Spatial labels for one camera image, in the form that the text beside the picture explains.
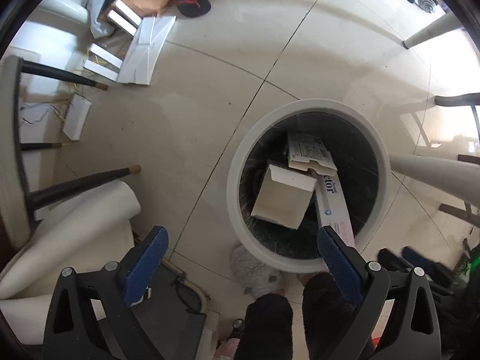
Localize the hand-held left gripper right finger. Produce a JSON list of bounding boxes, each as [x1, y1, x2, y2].
[[316, 226, 442, 360]]

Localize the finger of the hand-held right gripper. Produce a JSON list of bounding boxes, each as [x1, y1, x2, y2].
[[377, 247, 411, 272], [402, 247, 452, 286]]

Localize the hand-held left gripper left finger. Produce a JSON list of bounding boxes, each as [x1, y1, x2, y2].
[[43, 225, 169, 360]]

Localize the green packet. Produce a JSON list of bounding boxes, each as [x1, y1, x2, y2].
[[454, 244, 480, 282]]

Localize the white pink toothpaste box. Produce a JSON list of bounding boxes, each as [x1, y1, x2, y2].
[[314, 170, 356, 250]]

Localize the white cardboard box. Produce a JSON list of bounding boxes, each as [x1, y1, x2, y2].
[[250, 160, 317, 230]]

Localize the white printed box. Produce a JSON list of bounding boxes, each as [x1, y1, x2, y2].
[[287, 131, 338, 176]]

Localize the white trash bin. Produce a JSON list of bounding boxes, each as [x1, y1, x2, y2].
[[226, 98, 392, 274]]

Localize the grey flat panel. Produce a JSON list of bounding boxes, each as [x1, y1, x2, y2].
[[131, 262, 209, 360]]

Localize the rolled white paper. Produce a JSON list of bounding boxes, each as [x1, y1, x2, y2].
[[0, 180, 141, 301]]

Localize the grey fuzzy slipper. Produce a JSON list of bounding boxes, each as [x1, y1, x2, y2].
[[229, 245, 284, 299]]

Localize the person's black fleece pants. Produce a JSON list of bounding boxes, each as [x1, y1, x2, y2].
[[234, 272, 361, 360]]

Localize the grey chair with dark legs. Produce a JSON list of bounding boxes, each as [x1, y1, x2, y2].
[[0, 55, 141, 233]]

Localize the long white box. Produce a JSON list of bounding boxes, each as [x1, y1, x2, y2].
[[62, 94, 92, 141], [107, 0, 143, 34], [82, 43, 124, 81]]

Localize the dark wooden chair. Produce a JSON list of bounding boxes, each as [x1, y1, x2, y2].
[[435, 93, 480, 233]]

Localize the flat white cardboard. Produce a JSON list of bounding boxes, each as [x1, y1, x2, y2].
[[117, 15, 177, 86]]

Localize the grey plastic bag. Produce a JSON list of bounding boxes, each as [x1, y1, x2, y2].
[[88, 0, 128, 38]]

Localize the black red slipper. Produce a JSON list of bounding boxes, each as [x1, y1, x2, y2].
[[169, 0, 212, 19]]

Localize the black cord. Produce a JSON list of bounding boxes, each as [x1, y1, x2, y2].
[[174, 270, 211, 314]]

